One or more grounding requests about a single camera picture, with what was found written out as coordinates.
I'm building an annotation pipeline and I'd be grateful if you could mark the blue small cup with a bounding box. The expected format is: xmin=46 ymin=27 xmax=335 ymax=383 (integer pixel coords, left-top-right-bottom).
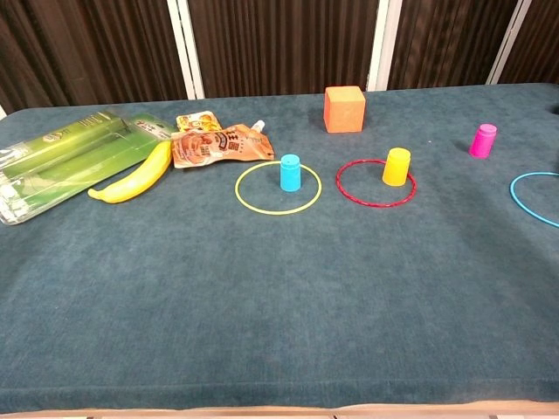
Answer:
xmin=279 ymin=154 xmax=302 ymax=193

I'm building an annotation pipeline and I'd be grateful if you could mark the blue thin ring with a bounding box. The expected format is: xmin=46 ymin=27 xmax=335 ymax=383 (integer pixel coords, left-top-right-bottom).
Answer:
xmin=509 ymin=171 xmax=559 ymax=229

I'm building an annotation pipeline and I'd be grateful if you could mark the yellow thin ring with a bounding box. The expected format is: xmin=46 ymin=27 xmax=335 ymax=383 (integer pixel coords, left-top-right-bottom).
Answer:
xmin=234 ymin=160 xmax=323 ymax=216

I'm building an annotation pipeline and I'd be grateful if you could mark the yellow toy banana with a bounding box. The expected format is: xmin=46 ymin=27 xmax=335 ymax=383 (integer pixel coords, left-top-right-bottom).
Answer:
xmin=86 ymin=139 xmax=173 ymax=204

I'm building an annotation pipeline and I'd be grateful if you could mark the yellow small cup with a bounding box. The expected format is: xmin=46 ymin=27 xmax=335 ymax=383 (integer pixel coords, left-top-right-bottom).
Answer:
xmin=382 ymin=148 xmax=412 ymax=188

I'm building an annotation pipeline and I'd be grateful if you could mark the brown spout pouch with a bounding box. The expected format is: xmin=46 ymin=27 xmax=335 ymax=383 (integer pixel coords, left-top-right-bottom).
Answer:
xmin=170 ymin=120 xmax=276 ymax=169

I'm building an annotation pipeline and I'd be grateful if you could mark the green clear plastic package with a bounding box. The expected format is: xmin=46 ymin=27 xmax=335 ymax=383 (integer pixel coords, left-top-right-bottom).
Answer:
xmin=0 ymin=109 xmax=178 ymax=226

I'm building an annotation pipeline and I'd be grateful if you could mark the dark brown partition panel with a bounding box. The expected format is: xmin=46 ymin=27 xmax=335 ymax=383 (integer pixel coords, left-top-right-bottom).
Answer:
xmin=0 ymin=0 xmax=189 ymax=115
xmin=388 ymin=0 xmax=521 ymax=91
xmin=500 ymin=0 xmax=559 ymax=85
xmin=187 ymin=0 xmax=379 ymax=100

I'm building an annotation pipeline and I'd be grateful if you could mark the teal table cloth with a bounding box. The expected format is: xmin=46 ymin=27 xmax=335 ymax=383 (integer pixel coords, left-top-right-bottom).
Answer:
xmin=0 ymin=82 xmax=559 ymax=414

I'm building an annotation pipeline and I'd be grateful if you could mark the orange snack packet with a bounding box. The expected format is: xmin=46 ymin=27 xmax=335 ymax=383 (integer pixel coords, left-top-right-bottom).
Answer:
xmin=176 ymin=111 xmax=219 ymax=134

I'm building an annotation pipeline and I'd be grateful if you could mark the pink small cup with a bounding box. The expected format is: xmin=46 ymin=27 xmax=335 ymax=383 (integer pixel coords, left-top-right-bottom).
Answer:
xmin=468 ymin=123 xmax=499 ymax=159

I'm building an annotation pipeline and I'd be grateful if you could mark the red thin ring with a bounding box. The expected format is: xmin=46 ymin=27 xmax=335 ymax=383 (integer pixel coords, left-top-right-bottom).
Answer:
xmin=335 ymin=159 xmax=418 ymax=209

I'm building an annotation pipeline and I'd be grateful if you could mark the orange foam cube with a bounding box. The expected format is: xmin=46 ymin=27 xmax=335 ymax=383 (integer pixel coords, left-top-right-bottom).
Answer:
xmin=323 ymin=86 xmax=367 ymax=134

